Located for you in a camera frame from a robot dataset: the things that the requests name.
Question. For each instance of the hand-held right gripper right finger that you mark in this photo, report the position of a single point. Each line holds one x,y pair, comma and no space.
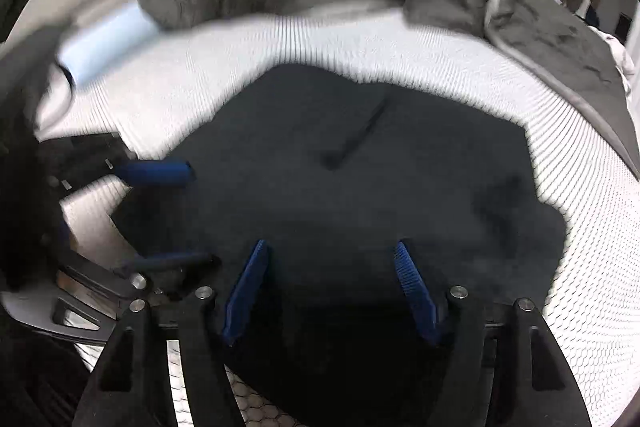
415,297

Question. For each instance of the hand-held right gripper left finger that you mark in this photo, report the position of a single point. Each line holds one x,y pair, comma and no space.
245,297

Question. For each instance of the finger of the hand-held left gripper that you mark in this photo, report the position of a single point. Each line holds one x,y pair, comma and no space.
160,172
165,262

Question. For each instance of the black pants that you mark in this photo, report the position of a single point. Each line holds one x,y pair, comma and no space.
325,207

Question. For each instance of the bed with white honeycomb cover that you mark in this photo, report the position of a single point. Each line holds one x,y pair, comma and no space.
225,52

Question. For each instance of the light blue pillow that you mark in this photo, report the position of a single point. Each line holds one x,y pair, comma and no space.
105,44

